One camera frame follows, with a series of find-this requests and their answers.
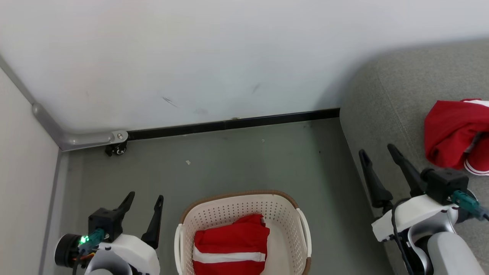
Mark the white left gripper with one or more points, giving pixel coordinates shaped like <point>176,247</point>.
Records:
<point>130,256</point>

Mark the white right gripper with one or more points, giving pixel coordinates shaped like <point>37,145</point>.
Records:
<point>416,214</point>

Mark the red garment thin white stripes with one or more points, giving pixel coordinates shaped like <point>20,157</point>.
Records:
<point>447,130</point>

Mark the red garment broad white stripe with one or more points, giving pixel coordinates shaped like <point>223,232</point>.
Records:
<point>229,236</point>

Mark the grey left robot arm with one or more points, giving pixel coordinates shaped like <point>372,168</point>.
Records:
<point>67,250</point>

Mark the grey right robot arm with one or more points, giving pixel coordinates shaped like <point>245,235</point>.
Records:
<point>450,252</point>

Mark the cream plastic basket brown rim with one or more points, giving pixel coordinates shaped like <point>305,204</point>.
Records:
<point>237,206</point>

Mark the small black caster wheel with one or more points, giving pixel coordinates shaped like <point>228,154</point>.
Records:
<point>116,149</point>

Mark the grey fabric sofa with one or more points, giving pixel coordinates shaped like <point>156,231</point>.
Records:
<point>401,99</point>

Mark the black baseboard strip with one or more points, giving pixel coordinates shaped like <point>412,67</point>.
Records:
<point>229,124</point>

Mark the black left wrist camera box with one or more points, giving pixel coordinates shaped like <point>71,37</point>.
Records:
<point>105,223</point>

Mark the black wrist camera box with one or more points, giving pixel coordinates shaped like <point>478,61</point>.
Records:
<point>105,223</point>
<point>445,183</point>

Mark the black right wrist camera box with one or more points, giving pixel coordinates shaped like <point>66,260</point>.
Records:
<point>445,183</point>

